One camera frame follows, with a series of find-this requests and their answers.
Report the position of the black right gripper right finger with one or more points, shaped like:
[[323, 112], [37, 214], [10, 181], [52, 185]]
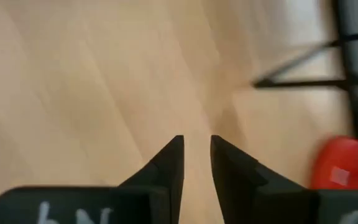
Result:
[[244, 193]]

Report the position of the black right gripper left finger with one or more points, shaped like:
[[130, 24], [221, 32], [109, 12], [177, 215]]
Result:
[[154, 193]]

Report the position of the red desk lamp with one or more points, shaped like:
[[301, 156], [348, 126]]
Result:
[[340, 161]]

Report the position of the black metal table frame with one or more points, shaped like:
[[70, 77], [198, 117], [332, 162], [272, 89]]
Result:
[[291, 83]]

